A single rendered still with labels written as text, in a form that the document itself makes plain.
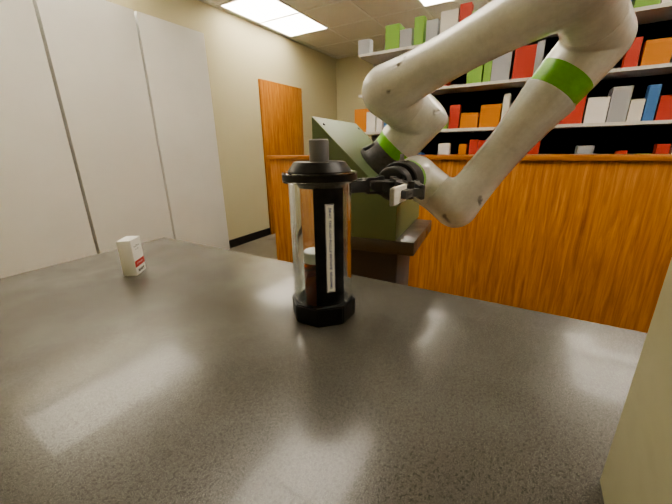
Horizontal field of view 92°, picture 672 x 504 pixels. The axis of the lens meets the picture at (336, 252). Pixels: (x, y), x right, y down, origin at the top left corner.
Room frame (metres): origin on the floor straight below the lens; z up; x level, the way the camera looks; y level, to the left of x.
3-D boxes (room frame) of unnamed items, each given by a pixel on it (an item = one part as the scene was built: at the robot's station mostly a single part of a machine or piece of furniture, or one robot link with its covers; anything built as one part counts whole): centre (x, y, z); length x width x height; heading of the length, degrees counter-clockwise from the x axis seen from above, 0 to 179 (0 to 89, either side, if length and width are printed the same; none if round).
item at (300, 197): (0.48, 0.02, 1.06); 0.11 x 0.11 x 0.21
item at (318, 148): (0.48, 0.02, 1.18); 0.09 x 0.09 x 0.07
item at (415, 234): (1.08, -0.14, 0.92); 0.32 x 0.32 x 0.04; 65
